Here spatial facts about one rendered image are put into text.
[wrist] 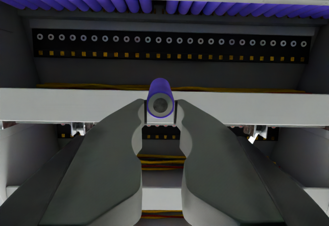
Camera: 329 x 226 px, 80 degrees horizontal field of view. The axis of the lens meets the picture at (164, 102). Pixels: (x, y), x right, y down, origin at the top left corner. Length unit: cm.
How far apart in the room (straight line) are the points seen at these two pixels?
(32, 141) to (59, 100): 24
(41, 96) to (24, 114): 4
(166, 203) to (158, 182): 8
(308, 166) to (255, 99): 29
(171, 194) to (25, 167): 31
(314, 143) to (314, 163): 4
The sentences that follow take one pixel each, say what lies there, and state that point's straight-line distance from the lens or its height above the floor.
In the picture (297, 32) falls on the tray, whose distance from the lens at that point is 48.
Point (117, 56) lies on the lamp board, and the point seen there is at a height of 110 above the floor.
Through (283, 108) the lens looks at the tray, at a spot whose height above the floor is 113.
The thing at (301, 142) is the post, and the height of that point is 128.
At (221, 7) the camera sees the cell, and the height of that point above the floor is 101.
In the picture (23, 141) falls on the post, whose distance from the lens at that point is 50.
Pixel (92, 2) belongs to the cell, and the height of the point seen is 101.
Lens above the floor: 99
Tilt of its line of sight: 29 degrees up
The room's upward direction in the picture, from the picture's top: 178 degrees counter-clockwise
